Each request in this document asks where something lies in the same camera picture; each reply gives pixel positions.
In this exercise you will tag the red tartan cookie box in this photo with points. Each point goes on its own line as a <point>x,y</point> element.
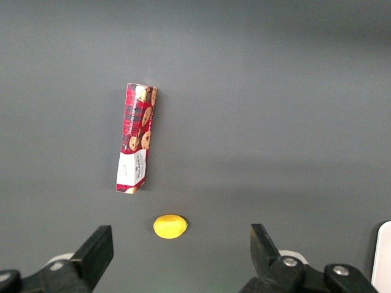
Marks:
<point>137,128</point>

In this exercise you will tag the pale pink rectangular tray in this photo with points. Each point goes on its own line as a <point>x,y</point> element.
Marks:
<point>383,259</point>

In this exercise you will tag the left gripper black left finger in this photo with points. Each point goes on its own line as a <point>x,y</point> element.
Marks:
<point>91,256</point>

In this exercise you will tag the yellow lemon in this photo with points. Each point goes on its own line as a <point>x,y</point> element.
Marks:
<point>169,226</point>

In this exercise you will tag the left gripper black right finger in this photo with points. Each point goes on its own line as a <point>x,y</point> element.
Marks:
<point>265,256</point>

